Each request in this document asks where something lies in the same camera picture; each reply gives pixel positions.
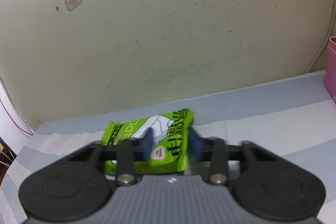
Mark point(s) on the pink biscuit tin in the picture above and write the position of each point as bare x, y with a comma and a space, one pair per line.
331, 69

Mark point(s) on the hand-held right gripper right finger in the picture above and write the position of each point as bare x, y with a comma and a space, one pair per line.
194, 146

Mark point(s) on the green wipes packet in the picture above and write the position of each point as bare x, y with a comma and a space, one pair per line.
170, 124

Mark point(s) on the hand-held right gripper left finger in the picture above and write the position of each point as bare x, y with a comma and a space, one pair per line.
147, 145

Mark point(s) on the white wall sticker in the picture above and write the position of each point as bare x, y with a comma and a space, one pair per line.
73, 1

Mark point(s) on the striped blue bedsheet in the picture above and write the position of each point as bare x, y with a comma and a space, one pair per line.
249, 113

